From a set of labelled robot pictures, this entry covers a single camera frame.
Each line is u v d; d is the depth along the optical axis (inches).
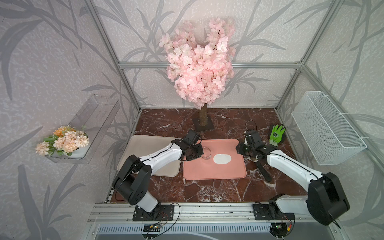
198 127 43.0
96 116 29.3
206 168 35.3
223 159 36.1
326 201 16.1
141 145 40.1
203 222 29.0
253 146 26.1
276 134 40.9
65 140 19.4
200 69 25.1
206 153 34.8
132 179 17.3
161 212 28.8
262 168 33.6
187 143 26.9
